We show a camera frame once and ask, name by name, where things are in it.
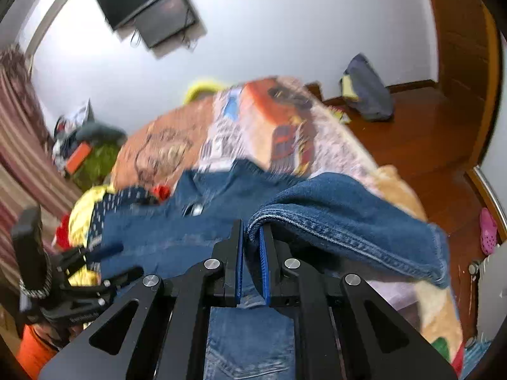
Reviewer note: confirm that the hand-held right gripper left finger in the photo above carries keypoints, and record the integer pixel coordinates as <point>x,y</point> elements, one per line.
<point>238,263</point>

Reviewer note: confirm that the blue denim jeans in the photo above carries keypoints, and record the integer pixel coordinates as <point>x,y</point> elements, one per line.
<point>178,229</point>

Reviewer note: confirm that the green cloth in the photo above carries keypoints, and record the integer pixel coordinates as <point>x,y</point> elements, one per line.
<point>97,162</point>

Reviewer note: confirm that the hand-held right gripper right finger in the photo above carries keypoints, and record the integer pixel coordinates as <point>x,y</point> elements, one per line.
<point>264,271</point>

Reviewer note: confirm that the pile of mixed clutter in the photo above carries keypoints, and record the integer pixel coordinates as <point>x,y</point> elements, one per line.
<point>69,124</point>

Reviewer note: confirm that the grey backpack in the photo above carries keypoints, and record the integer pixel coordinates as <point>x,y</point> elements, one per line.
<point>368,91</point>

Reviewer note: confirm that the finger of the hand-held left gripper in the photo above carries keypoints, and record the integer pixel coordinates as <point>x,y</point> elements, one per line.
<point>103,251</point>
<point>119,277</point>

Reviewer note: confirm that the yellow cloth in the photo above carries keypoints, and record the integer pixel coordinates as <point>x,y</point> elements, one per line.
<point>81,213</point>

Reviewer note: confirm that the orange box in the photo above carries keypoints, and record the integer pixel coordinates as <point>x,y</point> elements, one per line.
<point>77,157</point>

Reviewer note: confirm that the printed orange blanket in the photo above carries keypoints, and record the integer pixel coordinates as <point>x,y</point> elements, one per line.
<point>253,126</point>

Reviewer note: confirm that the yellow plastic hoop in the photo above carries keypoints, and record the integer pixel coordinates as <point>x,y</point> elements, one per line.
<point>202,89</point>

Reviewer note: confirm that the black wall television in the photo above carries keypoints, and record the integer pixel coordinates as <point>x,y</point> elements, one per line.
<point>150,0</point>

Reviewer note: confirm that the pink clog shoe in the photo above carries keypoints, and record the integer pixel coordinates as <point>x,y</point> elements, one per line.
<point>487,231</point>

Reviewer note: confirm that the dark dotted cloth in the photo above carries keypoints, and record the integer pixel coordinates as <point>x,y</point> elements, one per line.
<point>115,202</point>

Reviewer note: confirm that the white heater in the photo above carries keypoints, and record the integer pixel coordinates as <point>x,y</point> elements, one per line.
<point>491,293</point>

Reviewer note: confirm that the grey pillow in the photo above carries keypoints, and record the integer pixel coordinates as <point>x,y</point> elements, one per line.
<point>99,130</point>

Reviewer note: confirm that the red cloth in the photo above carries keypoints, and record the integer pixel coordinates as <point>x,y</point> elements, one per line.
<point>161,192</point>

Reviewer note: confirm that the striped red curtain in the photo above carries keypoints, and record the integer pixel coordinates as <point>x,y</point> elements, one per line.
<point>23,134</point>

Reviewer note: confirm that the wooden door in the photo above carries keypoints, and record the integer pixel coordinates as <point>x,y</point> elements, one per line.
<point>463,35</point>

